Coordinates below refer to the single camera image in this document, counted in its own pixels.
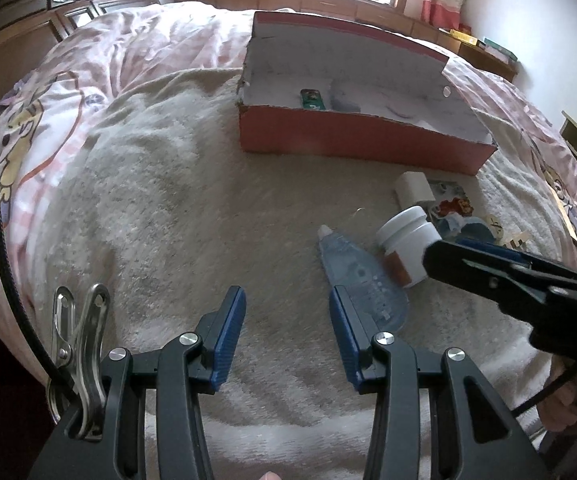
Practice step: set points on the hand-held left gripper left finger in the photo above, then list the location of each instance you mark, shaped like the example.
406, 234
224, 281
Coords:
228, 335

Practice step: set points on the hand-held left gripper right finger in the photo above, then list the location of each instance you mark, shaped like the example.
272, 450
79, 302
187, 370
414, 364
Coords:
346, 340

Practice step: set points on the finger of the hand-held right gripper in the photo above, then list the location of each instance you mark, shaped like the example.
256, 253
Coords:
498, 250
468, 270

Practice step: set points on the blue correction tape dispenser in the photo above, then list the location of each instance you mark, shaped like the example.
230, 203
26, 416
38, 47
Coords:
358, 275

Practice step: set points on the white plastic jar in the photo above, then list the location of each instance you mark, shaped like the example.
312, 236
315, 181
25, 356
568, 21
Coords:
408, 240

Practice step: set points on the white charger plug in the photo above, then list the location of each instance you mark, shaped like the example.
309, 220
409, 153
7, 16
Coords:
413, 187

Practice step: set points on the pink cardboard box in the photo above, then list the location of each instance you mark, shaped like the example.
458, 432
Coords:
358, 142

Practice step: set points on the white earbuds case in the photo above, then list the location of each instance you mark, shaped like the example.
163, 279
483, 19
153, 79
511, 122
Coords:
344, 102

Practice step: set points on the person's right hand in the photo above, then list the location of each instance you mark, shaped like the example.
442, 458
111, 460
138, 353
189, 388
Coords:
563, 405

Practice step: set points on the white towel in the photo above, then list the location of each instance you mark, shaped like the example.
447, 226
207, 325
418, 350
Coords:
193, 210

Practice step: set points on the metal spring clip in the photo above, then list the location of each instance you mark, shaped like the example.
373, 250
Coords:
76, 340

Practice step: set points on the teal book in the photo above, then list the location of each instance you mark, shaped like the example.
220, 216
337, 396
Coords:
499, 49

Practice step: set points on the yellow book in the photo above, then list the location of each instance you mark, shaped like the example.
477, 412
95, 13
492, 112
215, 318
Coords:
458, 36

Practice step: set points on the pink printed bedsheet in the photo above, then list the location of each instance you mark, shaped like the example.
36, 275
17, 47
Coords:
143, 35

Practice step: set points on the dark wooden headboard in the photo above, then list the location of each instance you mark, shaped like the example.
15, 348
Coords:
28, 5

